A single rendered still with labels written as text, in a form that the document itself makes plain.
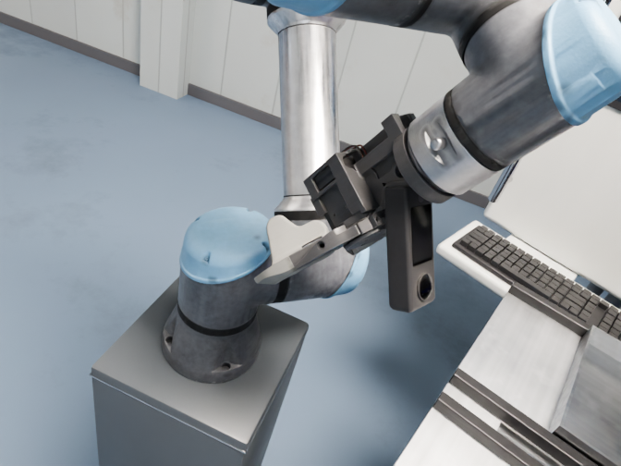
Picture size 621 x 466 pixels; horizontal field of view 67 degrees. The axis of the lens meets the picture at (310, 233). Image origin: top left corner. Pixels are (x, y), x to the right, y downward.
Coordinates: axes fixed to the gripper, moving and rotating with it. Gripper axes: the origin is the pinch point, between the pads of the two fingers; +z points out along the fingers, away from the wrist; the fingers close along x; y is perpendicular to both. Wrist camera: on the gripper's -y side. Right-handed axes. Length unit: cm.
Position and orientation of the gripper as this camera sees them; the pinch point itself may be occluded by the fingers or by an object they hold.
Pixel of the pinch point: (307, 270)
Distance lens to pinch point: 53.4
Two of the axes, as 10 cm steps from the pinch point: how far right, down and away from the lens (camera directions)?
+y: -4.4, -8.8, 1.8
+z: -5.9, 4.3, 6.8
